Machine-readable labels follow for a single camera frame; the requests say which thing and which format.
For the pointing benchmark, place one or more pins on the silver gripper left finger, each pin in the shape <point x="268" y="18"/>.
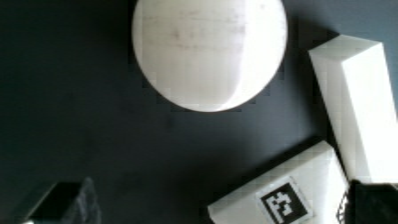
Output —
<point x="67" y="205"/>

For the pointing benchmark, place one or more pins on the white lamp bulb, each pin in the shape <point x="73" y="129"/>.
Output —
<point x="208" y="44"/>

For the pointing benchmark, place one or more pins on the white lamp base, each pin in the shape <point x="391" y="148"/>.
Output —
<point x="293" y="195"/>

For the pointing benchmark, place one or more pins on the white L-shaped wall fence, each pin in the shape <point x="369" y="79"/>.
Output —
<point x="352" y="74"/>

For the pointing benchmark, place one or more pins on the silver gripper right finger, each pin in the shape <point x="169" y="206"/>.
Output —
<point x="373" y="203"/>

